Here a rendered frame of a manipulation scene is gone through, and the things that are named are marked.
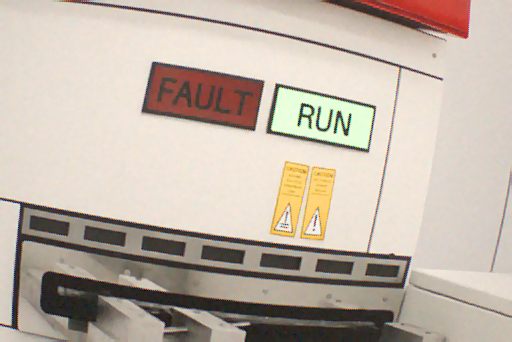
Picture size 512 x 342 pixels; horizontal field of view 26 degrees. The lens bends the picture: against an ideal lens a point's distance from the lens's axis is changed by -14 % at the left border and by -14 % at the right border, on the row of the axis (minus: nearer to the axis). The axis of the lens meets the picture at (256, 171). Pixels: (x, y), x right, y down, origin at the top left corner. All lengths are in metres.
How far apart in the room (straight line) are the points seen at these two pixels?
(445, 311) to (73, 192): 0.41
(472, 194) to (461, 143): 0.16
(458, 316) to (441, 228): 2.02
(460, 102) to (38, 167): 2.23
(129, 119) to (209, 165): 0.09
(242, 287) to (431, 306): 0.21
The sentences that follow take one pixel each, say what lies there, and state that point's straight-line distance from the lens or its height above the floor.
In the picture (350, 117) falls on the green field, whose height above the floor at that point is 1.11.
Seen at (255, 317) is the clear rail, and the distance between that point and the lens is 1.20.
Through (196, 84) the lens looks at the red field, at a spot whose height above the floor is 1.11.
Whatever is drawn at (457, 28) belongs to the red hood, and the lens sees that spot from 1.24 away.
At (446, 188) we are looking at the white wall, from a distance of 3.21.
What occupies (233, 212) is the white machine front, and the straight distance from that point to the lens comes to 1.17.
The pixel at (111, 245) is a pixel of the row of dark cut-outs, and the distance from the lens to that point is 1.12.
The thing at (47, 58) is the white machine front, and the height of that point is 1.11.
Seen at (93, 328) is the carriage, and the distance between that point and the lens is 1.07.
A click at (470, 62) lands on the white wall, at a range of 3.23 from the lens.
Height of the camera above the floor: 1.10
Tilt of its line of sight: 3 degrees down
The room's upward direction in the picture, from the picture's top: 11 degrees clockwise
